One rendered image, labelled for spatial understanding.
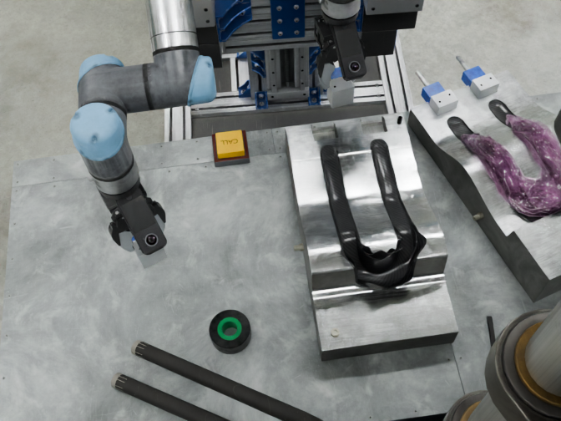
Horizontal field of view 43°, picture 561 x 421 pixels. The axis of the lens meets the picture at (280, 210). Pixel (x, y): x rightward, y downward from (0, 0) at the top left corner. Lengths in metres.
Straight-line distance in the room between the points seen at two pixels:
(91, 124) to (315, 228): 0.52
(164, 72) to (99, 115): 0.13
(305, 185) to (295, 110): 1.00
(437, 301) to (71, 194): 0.83
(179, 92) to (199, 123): 1.30
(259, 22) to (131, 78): 0.81
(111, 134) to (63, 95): 1.86
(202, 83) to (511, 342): 0.68
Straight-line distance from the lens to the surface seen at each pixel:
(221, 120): 2.43
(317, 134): 1.57
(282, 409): 1.26
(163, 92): 1.14
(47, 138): 2.81
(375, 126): 1.59
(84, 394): 1.44
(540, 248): 1.43
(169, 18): 1.15
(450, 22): 3.06
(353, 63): 1.39
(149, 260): 1.36
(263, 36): 1.94
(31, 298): 1.54
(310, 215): 1.42
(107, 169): 1.11
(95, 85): 1.15
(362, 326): 1.36
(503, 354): 0.64
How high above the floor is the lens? 2.12
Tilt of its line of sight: 60 degrees down
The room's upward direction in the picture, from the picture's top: 4 degrees counter-clockwise
